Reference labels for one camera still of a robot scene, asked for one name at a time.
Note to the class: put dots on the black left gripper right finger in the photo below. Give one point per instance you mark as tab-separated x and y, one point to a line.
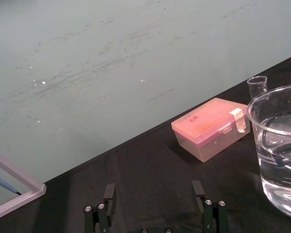
212	214

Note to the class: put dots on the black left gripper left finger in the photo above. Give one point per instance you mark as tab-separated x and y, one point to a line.
104	213

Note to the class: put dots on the blue pipette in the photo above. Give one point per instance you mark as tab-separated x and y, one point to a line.
3	184

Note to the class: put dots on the black table cloth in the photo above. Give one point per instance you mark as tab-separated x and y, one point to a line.
160	184

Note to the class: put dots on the pink translucent plastic box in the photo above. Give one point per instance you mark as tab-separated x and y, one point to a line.
209	128

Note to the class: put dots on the large clear glass beaker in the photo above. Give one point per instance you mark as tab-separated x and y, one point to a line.
280	148

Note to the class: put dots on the white framed tray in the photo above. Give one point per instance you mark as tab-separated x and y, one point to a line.
21	182

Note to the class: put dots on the small clear glass beaker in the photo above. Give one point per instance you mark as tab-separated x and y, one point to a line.
257	87

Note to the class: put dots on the pale wall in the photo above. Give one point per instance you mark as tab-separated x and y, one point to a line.
111	60

